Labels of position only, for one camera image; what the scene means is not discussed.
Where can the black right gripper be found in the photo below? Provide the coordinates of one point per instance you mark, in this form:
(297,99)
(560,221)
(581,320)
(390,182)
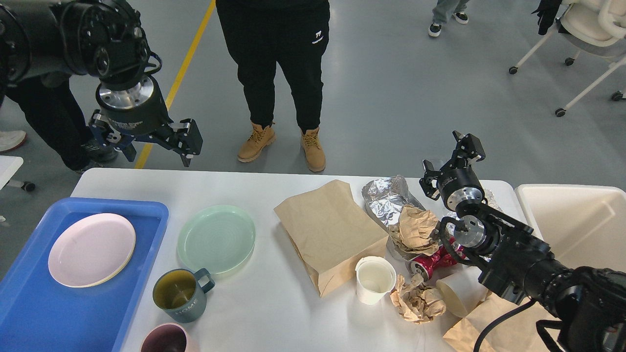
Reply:
(460,183)

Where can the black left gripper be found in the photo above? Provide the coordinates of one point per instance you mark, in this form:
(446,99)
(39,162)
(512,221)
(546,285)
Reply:
(141,111)

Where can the green plate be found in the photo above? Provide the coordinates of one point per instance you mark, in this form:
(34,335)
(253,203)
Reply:
(220,238)

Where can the blue-grey HOME mug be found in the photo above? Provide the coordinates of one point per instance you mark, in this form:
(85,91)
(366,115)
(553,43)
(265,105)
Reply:
(182,294)

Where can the pink mug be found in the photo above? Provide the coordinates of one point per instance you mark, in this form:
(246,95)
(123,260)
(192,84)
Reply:
(169,337)

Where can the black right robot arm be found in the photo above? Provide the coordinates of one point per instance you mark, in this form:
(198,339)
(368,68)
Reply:
(589,305)

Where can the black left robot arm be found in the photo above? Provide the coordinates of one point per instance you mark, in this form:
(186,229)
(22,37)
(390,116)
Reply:
(102,38)

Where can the crumpled aluminium foil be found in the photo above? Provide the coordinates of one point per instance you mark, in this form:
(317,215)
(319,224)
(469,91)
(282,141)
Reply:
(386,197)

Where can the crumpled brown paper upper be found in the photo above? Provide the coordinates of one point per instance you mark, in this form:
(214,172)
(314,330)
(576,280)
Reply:
(413,233)

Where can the crumpled brown paper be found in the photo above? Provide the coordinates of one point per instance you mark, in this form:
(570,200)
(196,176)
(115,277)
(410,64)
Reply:
(415,301)
(413,233)

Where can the person in black left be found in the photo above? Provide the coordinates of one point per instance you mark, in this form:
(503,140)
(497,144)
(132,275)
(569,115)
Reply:
(53,113)

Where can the crushed red can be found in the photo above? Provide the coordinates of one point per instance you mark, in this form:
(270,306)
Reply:
(425,265)

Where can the pink plate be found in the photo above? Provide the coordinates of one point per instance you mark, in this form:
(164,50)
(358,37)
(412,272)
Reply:
(92,250)

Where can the white paper cup upright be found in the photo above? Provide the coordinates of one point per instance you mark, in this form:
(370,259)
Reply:
(375,277)

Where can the brown paper bag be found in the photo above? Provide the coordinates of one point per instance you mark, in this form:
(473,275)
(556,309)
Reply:
(517,334)
(331,233)

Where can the white side table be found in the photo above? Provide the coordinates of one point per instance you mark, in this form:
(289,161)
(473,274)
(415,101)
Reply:
(9,165)

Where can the crumpled brown paper lower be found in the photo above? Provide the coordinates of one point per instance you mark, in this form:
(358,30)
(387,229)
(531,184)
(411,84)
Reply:
(415,301)

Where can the white plastic bin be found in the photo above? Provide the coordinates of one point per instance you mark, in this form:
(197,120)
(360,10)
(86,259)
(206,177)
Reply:
(584,225)

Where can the person in grey trousers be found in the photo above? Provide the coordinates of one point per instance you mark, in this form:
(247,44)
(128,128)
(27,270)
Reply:
(444,10)

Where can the person in tan boots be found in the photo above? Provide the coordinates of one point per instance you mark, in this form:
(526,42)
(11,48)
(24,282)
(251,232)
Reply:
(262,35)

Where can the brown paper bag lower right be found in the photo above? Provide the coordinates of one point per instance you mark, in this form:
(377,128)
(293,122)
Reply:
(517,334)

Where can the white office chair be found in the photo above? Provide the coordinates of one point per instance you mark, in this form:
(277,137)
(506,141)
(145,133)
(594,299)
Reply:
(593,26)

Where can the blue plastic tray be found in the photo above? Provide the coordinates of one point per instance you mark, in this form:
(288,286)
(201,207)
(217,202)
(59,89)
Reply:
(40,315)

